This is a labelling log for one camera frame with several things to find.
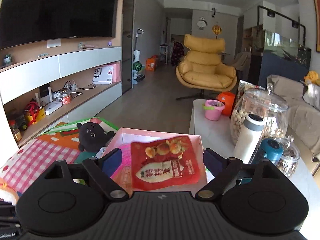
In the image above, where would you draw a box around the black plush toy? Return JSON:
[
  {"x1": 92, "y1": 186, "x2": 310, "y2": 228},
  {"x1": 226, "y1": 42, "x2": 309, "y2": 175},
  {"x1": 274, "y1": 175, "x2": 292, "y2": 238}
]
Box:
[{"x1": 76, "y1": 122, "x2": 115, "y2": 153}]

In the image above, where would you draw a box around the red snack packet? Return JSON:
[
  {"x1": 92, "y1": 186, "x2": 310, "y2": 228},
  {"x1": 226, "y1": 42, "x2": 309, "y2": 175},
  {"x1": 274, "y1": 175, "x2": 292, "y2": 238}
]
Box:
[{"x1": 131, "y1": 136, "x2": 200, "y2": 191}]

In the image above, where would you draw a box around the pink plastic basket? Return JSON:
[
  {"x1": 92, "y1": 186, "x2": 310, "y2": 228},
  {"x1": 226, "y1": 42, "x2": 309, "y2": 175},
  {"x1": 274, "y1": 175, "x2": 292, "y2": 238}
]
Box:
[{"x1": 111, "y1": 144, "x2": 131, "y2": 179}]

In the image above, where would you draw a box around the pink cardboard box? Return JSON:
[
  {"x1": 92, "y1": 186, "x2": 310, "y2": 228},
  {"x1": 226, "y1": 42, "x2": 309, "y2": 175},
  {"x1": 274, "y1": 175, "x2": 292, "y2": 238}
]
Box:
[{"x1": 102, "y1": 128, "x2": 207, "y2": 194}]

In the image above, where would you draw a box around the teal thermos bottle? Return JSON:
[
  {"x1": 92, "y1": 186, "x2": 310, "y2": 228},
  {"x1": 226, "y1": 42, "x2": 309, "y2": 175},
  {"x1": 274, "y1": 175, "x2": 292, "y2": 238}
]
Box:
[{"x1": 251, "y1": 138, "x2": 284, "y2": 165}]

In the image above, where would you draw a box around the white thermos bottle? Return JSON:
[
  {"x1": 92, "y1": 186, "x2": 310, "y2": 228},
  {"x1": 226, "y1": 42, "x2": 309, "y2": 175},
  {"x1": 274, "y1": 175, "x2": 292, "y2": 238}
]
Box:
[{"x1": 233, "y1": 113, "x2": 266, "y2": 164}]

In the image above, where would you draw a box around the pink toy bucket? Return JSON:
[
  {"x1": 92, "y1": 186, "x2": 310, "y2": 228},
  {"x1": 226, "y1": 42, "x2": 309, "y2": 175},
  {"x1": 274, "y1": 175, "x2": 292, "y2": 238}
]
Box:
[{"x1": 203, "y1": 99, "x2": 225, "y2": 121}]

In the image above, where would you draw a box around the small glass seed jar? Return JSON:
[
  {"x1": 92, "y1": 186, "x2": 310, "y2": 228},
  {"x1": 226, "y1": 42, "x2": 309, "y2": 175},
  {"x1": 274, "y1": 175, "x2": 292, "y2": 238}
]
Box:
[{"x1": 275, "y1": 135, "x2": 300, "y2": 178}]

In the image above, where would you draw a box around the colourful play mat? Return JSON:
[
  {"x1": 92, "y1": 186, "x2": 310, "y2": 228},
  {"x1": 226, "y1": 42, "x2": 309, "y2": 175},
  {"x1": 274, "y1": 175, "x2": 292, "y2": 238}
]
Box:
[{"x1": 0, "y1": 117, "x2": 120, "y2": 201}]

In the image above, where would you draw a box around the orange toy bucket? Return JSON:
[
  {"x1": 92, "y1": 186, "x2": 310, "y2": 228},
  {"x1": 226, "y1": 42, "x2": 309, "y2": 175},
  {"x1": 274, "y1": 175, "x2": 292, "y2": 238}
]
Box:
[{"x1": 216, "y1": 92, "x2": 235, "y2": 116}]

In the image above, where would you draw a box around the white router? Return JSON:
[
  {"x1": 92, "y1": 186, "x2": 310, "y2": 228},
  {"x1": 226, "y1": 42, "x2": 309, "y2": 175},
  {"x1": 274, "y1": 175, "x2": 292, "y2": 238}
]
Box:
[{"x1": 44, "y1": 101, "x2": 63, "y2": 115}]

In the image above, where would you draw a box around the large glass nut jar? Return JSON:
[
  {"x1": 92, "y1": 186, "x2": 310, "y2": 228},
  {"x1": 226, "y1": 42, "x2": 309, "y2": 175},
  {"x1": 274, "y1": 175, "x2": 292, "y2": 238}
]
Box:
[{"x1": 231, "y1": 83, "x2": 289, "y2": 144}]

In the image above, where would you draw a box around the white SF parcel box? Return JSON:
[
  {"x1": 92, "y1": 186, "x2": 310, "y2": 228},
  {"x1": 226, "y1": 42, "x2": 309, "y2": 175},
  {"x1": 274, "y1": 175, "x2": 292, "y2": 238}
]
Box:
[{"x1": 92, "y1": 65, "x2": 114, "y2": 85}]

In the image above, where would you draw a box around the white tv cabinet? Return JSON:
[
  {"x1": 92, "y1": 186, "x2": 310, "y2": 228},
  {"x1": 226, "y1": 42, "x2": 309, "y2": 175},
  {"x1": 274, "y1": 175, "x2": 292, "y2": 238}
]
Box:
[{"x1": 1, "y1": 46, "x2": 122, "y2": 152}]

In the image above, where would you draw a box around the yellow lounge chair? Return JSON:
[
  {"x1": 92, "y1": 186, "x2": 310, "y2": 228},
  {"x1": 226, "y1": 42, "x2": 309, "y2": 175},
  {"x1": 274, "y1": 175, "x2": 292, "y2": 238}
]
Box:
[{"x1": 176, "y1": 34, "x2": 238, "y2": 101}]

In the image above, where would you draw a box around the orange cardboard box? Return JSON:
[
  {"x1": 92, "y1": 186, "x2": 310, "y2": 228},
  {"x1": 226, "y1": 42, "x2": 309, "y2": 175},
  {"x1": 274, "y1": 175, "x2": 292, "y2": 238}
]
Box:
[{"x1": 145, "y1": 56, "x2": 158, "y2": 72}]

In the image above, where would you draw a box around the white stick vacuum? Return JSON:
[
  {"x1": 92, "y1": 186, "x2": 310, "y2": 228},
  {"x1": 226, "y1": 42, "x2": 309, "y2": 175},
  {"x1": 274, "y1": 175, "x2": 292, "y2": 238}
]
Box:
[{"x1": 133, "y1": 28, "x2": 144, "y2": 63}]

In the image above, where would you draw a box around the yellow duck plush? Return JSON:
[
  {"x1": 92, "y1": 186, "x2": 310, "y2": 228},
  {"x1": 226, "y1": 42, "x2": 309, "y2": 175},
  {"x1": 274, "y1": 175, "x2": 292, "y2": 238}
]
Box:
[{"x1": 304, "y1": 70, "x2": 320, "y2": 86}]

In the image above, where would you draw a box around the glass fish tank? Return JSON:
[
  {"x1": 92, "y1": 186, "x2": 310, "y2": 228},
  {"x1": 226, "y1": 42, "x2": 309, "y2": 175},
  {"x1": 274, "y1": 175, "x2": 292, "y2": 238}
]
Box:
[{"x1": 252, "y1": 30, "x2": 312, "y2": 69}]

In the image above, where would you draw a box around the black television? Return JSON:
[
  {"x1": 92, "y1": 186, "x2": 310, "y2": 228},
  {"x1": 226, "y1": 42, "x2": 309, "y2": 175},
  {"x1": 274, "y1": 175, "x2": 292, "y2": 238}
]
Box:
[{"x1": 1, "y1": 0, "x2": 118, "y2": 49}]

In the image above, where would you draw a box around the red framed picture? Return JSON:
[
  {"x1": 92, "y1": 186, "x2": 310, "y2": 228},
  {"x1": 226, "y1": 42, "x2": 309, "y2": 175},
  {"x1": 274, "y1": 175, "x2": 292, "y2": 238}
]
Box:
[{"x1": 314, "y1": 0, "x2": 320, "y2": 53}]

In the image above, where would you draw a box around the yellow round wall ornament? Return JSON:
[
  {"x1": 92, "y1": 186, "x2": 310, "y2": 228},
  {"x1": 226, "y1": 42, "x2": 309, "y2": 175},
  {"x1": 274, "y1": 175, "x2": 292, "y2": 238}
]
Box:
[{"x1": 212, "y1": 24, "x2": 222, "y2": 36}]

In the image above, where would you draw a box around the panda wall clock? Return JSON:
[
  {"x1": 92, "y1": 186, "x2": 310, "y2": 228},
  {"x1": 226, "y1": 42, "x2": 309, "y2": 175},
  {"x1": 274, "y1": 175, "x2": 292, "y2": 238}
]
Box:
[{"x1": 196, "y1": 16, "x2": 208, "y2": 30}]

